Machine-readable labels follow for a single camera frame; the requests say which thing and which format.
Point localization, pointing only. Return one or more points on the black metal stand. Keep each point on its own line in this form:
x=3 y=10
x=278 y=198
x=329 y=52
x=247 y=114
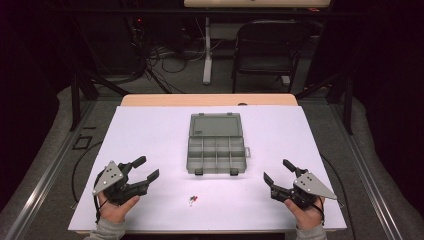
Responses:
x=348 y=100
x=76 y=100

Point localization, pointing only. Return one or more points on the white table cover sheet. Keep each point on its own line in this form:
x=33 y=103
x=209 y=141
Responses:
x=160 y=133

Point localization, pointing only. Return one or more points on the wooden table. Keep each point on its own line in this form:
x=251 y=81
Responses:
x=206 y=100

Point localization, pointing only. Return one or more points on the aluminium floor rail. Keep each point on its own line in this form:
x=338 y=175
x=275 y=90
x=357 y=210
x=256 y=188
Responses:
x=366 y=170
x=50 y=170

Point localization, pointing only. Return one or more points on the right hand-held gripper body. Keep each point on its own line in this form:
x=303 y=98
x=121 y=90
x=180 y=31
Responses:
x=308 y=186

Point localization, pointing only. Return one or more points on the black folding chair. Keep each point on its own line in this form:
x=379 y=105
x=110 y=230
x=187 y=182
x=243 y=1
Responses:
x=270 y=43

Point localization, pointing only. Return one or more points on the person's left hand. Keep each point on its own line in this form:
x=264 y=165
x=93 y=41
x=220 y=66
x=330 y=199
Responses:
x=115 y=211

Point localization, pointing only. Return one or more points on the grey clear plastic organizer box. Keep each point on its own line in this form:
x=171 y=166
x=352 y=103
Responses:
x=216 y=146

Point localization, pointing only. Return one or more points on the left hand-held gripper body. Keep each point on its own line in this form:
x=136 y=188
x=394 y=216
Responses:
x=115 y=186

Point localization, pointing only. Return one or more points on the person's right hand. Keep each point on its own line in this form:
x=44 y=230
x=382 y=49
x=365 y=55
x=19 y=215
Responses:
x=308 y=216

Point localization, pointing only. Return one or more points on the white desk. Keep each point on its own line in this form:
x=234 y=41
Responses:
x=207 y=50

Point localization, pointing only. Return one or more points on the dark equipment with red light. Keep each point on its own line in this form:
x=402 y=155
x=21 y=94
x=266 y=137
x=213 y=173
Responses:
x=138 y=36

